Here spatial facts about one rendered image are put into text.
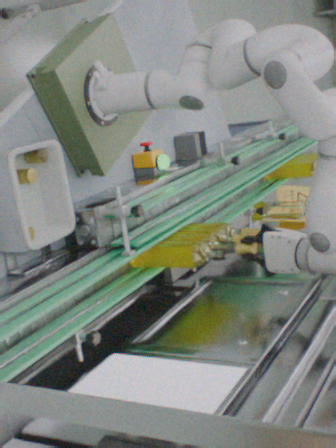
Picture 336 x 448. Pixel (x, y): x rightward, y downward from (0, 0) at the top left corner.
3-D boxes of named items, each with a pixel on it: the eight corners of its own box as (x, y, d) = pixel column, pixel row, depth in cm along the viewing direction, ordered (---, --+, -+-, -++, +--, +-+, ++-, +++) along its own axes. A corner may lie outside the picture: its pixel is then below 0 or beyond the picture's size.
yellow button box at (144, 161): (134, 177, 188) (155, 175, 184) (130, 152, 186) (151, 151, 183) (145, 172, 194) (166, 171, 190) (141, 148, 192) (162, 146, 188)
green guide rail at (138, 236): (110, 246, 153) (137, 247, 149) (109, 242, 153) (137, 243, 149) (309, 134, 300) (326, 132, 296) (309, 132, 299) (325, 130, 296)
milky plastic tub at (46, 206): (0, 253, 139) (30, 253, 135) (-22, 153, 134) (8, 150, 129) (49, 230, 153) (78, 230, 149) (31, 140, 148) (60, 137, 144)
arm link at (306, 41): (230, 42, 126) (285, 13, 115) (268, 30, 135) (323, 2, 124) (254, 107, 128) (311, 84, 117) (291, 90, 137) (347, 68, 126)
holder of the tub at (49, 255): (4, 275, 141) (30, 275, 137) (-23, 154, 134) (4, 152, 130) (52, 251, 155) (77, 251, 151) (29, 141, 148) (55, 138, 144)
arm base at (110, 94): (75, 83, 149) (129, 77, 141) (95, 50, 156) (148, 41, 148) (104, 130, 160) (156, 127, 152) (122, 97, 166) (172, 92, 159)
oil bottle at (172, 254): (130, 267, 162) (204, 269, 152) (127, 246, 161) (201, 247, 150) (141, 260, 167) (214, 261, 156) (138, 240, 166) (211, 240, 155)
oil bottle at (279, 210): (248, 221, 233) (318, 220, 220) (246, 207, 231) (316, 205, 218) (253, 215, 237) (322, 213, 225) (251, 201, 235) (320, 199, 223)
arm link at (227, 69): (237, 60, 127) (252, -2, 133) (164, 96, 145) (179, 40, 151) (268, 84, 132) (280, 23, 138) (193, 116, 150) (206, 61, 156)
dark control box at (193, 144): (175, 159, 211) (198, 158, 207) (172, 136, 209) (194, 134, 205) (186, 155, 218) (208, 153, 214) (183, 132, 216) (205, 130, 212)
